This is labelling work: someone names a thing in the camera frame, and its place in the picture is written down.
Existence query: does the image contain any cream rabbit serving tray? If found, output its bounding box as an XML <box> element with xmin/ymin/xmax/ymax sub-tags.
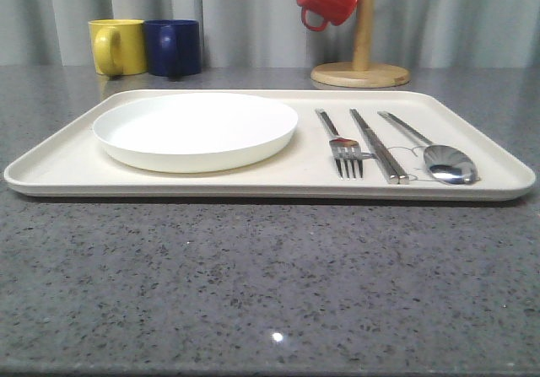
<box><xmin>4</xmin><ymin>89</ymin><xmax>536</xmax><ymax>201</ymax></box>

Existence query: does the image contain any yellow mug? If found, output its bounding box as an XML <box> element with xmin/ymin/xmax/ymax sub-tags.
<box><xmin>88</xmin><ymin>19</ymin><xmax>147</xmax><ymax>77</ymax></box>

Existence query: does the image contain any dark blue mug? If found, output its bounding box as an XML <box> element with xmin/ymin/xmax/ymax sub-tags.
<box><xmin>143</xmin><ymin>19</ymin><xmax>202</xmax><ymax>77</ymax></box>

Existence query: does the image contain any grey curtain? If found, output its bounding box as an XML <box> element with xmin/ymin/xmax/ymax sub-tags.
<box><xmin>1</xmin><ymin>0</ymin><xmax>539</xmax><ymax>68</ymax></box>

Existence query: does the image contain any wooden mug tree stand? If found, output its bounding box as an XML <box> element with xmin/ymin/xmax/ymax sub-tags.
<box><xmin>310</xmin><ymin>0</ymin><xmax>410</xmax><ymax>89</ymax></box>

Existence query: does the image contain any white round plate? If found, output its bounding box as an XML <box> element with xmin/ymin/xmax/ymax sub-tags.
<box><xmin>93</xmin><ymin>92</ymin><xmax>299</xmax><ymax>174</ymax></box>

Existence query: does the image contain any silver metal spoon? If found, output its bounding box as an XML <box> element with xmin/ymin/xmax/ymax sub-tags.
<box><xmin>377</xmin><ymin>111</ymin><xmax>480</xmax><ymax>186</ymax></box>

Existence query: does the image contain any silver metal fork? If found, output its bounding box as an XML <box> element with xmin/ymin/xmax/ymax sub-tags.
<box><xmin>316</xmin><ymin>109</ymin><xmax>364</xmax><ymax>180</ymax></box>

